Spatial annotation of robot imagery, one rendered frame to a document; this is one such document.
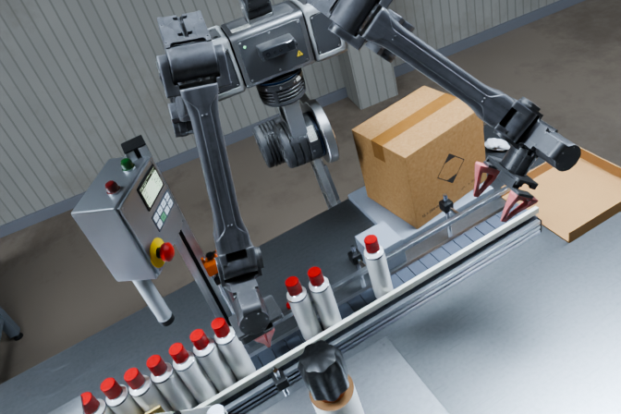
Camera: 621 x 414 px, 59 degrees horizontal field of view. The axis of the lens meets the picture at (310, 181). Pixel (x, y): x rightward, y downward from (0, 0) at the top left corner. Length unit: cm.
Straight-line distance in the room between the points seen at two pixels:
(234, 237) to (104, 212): 23
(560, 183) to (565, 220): 16
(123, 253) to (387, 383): 65
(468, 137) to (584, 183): 39
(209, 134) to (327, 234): 88
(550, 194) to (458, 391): 70
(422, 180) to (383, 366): 54
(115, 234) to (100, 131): 286
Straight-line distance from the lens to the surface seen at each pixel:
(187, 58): 91
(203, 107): 93
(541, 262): 158
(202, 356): 129
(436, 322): 146
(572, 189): 179
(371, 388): 132
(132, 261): 111
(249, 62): 143
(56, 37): 369
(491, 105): 108
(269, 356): 143
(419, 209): 162
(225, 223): 99
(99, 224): 107
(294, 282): 128
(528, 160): 118
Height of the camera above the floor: 199
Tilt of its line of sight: 36 degrees down
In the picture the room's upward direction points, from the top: 18 degrees counter-clockwise
